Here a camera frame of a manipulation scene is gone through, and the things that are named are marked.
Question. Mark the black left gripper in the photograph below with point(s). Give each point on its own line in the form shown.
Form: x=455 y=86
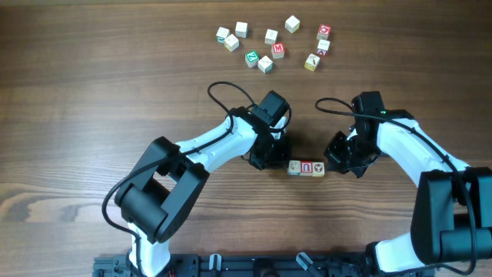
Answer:
x=260 y=164

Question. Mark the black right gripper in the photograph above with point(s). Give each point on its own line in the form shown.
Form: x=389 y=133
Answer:
x=334 y=159

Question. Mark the blue letter H block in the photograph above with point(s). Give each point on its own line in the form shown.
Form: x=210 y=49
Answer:
x=294 y=167

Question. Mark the soccer ball yellow block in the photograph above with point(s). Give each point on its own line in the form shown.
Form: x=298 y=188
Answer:
x=318 y=169

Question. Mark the red letter U block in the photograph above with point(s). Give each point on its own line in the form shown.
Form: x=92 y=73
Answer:
x=306 y=168

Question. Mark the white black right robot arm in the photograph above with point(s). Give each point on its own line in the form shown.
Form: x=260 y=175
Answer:
x=451 y=223

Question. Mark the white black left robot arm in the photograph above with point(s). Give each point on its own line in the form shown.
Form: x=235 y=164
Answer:
x=157 y=196

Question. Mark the green letter V block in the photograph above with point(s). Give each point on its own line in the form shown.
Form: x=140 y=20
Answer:
x=265 y=64

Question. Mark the green letter Z block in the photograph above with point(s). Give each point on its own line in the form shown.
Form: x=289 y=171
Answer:
x=251 y=58

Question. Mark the yellow bottle picture block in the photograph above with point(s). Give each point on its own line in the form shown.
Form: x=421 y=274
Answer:
x=312 y=62

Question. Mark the red letter M block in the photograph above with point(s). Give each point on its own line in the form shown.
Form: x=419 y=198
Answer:
x=278 y=50

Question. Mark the red letter A block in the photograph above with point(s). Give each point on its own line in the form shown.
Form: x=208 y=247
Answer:
x=323 y=47

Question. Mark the yellow edged letter block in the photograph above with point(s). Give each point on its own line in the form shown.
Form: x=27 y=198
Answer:
x=231 y=43

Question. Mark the green edged white block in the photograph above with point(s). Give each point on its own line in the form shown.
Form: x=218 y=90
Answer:
x=270 y=37

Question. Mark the blue edged white block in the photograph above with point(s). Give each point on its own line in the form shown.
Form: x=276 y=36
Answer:
x=241 y=29

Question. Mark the red letter Q block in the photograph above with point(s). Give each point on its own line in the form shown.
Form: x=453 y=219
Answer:
x=323 y=32

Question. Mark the teal edged white block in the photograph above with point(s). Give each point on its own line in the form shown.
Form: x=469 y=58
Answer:
x=222 y=34

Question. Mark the yellow letter S block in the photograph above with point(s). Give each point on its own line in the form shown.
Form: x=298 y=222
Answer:
x=292 y=24

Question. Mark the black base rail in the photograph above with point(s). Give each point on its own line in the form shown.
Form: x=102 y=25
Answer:
x=184 y=265

